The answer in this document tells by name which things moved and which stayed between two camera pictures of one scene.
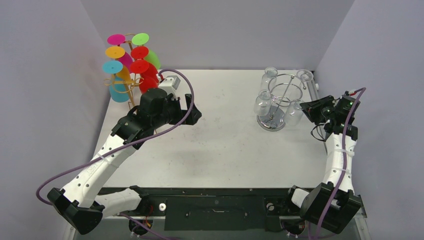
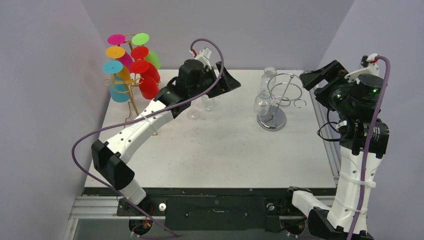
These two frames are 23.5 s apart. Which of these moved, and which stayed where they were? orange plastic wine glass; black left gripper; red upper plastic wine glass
Moved: black left gripper
Stayed: orange plastic wine glass; red upper plastic wine glass
